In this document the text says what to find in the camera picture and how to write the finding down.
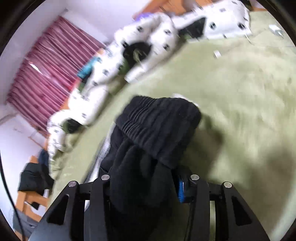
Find black pants with white stripe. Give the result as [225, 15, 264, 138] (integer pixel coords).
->
[99, 96, 201, 240]

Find white floral comforter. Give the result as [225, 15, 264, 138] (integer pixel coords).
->
[47, 1, 251, 159]

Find black jacket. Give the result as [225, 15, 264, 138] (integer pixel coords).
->
[18, 163, 54, 195]

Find wooden bed frame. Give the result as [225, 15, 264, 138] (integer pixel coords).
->
[14, 0, 266, 222]

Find green plush bed blanket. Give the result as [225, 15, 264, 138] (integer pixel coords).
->
[51, 11, 295, 240]

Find maroon patterned curtain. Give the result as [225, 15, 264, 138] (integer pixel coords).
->
[6, 16, 103, 135]

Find teal pillow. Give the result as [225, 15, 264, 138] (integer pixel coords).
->
[77, 56, 101, 79]

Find grey denim jeans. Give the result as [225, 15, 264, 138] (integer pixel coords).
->
[13, 211, 38, 238]

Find navy blue garment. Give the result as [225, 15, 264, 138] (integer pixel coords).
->
[38, 149, 49, 174]

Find purple fluffy item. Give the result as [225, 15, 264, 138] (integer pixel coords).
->
[135, 13, 153, 21]

